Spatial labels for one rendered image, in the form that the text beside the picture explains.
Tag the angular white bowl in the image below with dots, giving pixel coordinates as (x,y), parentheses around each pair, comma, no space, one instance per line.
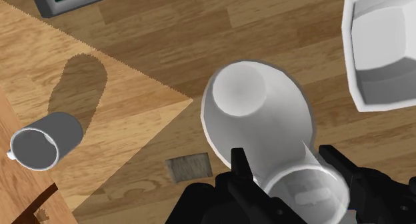
(377,38)

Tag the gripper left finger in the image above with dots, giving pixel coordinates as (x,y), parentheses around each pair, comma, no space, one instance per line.
(239,190)

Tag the grey framed green box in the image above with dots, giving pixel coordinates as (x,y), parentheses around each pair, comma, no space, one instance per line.
(48,5)

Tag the clear drinking glass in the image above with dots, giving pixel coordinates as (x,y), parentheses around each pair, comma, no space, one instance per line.
(308,197)

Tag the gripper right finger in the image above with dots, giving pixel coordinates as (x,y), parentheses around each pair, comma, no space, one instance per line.
(377,190)

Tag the grey square pad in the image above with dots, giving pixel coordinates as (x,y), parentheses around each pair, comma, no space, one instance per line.
(190,168)

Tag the grey mug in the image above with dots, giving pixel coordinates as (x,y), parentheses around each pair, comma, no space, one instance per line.
(61,132)

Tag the round white bowl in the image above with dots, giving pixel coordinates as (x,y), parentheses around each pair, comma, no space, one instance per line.
(260,126)

